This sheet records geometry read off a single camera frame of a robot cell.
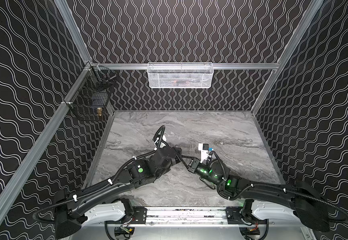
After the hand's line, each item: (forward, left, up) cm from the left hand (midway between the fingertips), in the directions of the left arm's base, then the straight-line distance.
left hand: (186, 152), depth 67 cm
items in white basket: (+50, +4, +4) cm, 50 cm away
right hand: (-1, +3, -4) cm, 5 cm away
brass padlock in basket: (+23, +48, +3) cm, 53 cm away
